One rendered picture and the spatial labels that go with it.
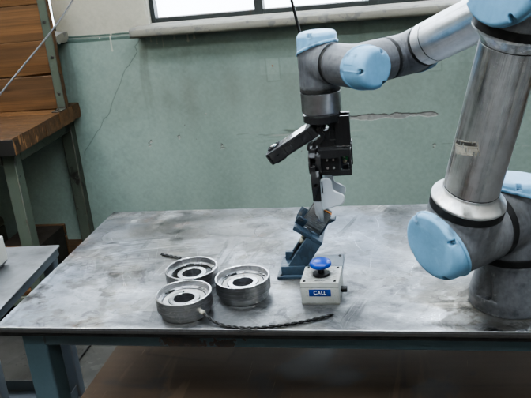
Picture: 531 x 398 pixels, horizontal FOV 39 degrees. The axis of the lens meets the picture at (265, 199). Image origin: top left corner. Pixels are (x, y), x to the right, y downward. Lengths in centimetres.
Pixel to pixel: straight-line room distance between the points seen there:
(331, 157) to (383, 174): 162
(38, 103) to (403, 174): 149
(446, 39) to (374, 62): 12
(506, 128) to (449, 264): 23
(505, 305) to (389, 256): 33
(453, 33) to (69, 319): 86
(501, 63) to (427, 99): 189
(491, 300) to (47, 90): 222
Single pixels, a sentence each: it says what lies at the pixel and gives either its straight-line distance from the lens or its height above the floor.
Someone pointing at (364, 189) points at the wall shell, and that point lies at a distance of 305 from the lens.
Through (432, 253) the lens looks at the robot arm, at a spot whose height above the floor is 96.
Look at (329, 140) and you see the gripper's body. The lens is 143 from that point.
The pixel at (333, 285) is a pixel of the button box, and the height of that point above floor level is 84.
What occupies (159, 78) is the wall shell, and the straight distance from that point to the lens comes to 310.
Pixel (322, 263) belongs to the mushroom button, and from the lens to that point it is 138.
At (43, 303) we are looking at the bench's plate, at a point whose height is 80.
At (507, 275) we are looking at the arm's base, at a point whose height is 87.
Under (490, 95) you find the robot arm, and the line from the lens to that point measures 108.
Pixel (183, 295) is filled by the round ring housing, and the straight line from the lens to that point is 144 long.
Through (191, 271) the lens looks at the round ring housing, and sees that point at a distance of 153.
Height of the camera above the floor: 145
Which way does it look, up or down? 20 degrees down
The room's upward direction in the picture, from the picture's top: 6 degrees counter-clockwise
